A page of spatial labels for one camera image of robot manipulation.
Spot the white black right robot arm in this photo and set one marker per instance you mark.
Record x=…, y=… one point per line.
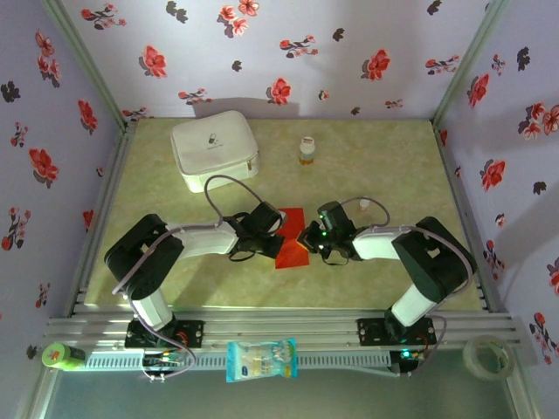
x=375, y=244

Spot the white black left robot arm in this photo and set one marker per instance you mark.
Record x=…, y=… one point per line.
x=205, y=239

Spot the small white-capped bottle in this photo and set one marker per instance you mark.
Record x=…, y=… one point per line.
x=364, y=205

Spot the amber liquid bottle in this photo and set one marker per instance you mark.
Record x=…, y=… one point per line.
x=306, y=153

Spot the white zip pouch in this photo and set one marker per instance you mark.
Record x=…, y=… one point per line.
x=214, y=150

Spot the blue wet wipes packet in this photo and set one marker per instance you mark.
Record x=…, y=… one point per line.
x=262, y=360

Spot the small controller circuit board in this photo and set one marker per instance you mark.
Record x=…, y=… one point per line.
x=163, y=360
x=406, y=354

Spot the clear tape roll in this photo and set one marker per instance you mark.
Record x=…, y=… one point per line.
x=474, y=366

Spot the green tape roll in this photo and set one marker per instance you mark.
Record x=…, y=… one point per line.
x=61, y=357

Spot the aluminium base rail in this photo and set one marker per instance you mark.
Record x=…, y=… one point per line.
x=284, y=327

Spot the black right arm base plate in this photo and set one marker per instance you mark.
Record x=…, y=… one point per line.
x=371, y=331

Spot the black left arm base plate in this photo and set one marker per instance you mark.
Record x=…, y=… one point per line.
x=194, y=334

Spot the aluminium side rail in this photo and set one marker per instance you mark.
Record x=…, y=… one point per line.
x=466, y=218
x=97, y=218

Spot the aluminium frame post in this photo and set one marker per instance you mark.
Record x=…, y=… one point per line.
x=91, y=65
x=466, y=65
x=39, y=395
x=524, y=399

